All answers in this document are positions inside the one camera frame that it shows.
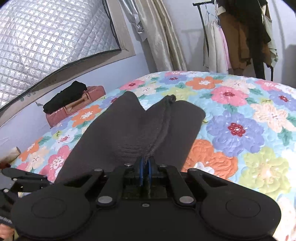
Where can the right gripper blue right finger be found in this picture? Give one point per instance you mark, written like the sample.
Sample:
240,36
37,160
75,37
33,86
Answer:
167,182

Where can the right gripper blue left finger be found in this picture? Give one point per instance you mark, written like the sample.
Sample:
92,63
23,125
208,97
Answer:
124,182

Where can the dark grey knit sweater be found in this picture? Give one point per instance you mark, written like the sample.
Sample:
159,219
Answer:
126,131

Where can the black clothes rack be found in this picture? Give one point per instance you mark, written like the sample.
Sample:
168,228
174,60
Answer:
198,5

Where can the person's left hand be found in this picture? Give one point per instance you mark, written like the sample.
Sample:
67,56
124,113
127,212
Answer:
6,233

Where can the floral quilt bedspread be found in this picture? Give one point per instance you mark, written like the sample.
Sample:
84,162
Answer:
247,136

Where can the black folded cloth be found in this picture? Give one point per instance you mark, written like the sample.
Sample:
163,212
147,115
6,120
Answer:
70,94

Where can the white and pink hanging garments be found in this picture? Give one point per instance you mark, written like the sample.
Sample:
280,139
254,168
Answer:
216,54

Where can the beige curtain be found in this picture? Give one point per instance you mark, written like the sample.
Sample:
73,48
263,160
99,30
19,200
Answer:
152,22

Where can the silver quilted window cover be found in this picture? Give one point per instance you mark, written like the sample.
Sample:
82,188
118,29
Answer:
40,37

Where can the brown hanging garment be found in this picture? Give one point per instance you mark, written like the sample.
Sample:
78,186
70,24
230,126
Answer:
246,35

